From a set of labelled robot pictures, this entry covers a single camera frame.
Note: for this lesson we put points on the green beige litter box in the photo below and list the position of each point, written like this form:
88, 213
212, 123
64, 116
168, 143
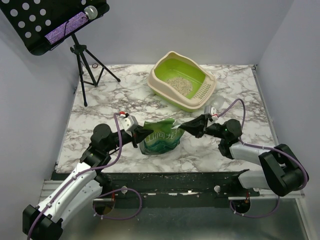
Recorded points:
173, 65

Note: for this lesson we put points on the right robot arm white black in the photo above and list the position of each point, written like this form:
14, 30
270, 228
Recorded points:
280, 172

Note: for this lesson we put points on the green litter bag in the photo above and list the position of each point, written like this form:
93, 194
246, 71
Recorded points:
165, 137

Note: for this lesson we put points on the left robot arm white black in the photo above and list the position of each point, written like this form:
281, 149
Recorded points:
47, 220

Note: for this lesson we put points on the microphone with purple handle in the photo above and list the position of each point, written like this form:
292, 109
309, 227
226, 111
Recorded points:
88, 14

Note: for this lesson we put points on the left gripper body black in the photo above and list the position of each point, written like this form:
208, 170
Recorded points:
131, 133

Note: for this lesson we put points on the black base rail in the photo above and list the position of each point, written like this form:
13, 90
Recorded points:
173, 190

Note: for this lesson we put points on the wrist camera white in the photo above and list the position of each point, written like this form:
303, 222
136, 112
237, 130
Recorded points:
128, 122
210, 113

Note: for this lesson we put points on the black music stand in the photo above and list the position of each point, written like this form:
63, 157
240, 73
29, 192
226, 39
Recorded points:
33, 19

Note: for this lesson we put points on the cat litter pile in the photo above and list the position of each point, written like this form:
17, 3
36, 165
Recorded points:
181, 85

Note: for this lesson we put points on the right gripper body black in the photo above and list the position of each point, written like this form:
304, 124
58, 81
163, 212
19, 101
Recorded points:
204, 126

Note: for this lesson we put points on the translucent plastic scoop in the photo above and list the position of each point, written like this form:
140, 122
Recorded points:
218, 102

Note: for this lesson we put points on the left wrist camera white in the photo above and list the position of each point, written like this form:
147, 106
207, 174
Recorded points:
128, 122

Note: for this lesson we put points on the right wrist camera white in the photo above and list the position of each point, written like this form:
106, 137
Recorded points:
210, 113

